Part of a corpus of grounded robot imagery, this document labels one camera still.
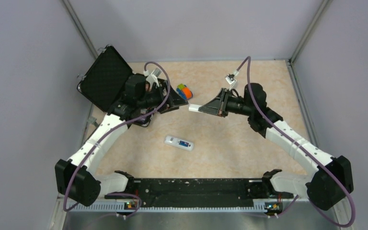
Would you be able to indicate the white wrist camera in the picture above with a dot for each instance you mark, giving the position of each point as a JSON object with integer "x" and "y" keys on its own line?
{"x": 231, "y": 80}
{"x": 152, "y": 77}

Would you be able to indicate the colourful toy brick car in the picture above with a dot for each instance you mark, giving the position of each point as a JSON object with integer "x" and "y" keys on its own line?
{"x": 184, "y": 92}

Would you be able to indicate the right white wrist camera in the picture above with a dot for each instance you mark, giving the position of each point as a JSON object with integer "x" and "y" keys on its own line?
{"x": 231, "y": 80}

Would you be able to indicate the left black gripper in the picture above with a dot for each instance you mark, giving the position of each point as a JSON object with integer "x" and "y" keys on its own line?
{"x": 177, "y": 99}

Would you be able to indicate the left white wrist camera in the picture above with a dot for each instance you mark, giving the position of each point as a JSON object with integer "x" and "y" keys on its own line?
{"x": 152, "y": 77}

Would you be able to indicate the white battery cover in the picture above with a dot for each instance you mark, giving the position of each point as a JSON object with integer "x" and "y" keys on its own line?
{"x": 194, "y": 108}

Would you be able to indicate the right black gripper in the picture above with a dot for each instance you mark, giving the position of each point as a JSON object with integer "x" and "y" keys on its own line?
{"x": 216, "y": 106}

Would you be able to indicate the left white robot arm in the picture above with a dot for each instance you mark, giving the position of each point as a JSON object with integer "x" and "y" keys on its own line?
{"x": 75, "y": 176}

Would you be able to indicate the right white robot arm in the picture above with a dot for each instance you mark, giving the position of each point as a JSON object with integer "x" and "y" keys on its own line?
{"x": 328, "y": 179}

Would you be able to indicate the white remote control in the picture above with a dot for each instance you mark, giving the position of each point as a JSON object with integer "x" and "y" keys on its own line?
{"x": 173, "y": 141}

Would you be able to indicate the black poker chip case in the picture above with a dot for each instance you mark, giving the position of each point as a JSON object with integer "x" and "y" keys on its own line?
{"x": 104, "y": 81}

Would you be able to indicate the purple AAA battery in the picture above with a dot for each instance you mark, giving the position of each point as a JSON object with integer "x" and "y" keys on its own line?
{"x": 184, "y": 144}

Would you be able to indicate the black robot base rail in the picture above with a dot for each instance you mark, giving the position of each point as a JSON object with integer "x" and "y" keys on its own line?
{"x": 203, "y": 193}

